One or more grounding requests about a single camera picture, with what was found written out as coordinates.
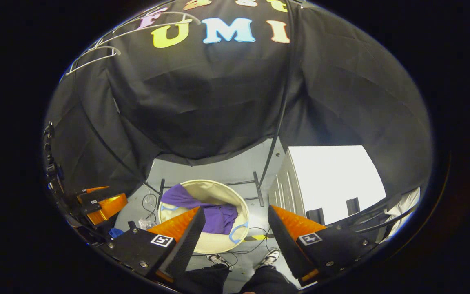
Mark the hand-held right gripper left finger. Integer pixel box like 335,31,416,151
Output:
104,206,206,284

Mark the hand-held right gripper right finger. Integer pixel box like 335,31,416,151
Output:
268,205,379,287

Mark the purple ribbed jacket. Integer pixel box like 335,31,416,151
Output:
160,184,239,235

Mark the beige round laundry hamper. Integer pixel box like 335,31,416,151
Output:
158,180,251,254

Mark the white plastic clothes hanger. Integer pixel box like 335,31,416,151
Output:
92,11,201,51

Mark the person's right shoe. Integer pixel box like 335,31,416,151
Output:
257,250,281,268

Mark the person's shoe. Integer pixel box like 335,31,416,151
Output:
207,254,232,270
257,250,281,268

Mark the person's left shoe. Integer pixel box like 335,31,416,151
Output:
207,254,232,270

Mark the person's left leg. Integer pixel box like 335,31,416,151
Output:
176,263,231,294

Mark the person's leg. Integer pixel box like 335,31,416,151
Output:
176,263,231,294
239,265,301,294

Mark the small black block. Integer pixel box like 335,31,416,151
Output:
306,208,325,226
346,197,361,216

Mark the person's right leg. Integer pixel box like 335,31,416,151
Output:
239,265,301,294

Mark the white cabinet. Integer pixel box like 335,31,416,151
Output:
268,145,387,226

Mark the white cloth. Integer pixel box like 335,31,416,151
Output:
382,187,421,241

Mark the black backdrop cloth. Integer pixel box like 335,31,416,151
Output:
45,0,433,196

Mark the black floor cable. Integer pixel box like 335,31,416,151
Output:
192,227,278,264
142,192,159,223

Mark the dark curved frame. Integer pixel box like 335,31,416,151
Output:
327,192,419,245

